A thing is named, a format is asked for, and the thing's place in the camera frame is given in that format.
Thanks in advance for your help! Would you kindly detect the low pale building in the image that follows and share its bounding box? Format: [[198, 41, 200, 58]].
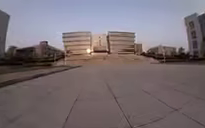
[[146, 45, 178, 57]]

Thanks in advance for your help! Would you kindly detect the large pale tiered building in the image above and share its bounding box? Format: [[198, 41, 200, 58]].
[[61, 30, 144, 56]]

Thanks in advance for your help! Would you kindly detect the low brown building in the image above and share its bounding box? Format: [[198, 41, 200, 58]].
[[5, 40, 66, 62]]

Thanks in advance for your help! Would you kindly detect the grey paved plaza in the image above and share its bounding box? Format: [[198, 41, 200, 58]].
[[0, 61, 205, 128]]

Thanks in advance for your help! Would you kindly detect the tall grey building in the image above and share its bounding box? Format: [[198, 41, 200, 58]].
[[0, 7, 11, 58]]

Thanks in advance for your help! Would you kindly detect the wide stone stairway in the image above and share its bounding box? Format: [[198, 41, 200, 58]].
[[56, 53, 160, 66]]

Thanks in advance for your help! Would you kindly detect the dark hedge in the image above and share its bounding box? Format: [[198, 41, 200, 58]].
[[141, 53, 205, 64]]

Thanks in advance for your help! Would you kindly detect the tall white building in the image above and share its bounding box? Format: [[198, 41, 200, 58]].
[[184, 8, 205, 58]]

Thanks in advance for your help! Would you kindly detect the raised paved strip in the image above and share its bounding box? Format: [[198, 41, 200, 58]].
[[0, 64, 82, 91]]

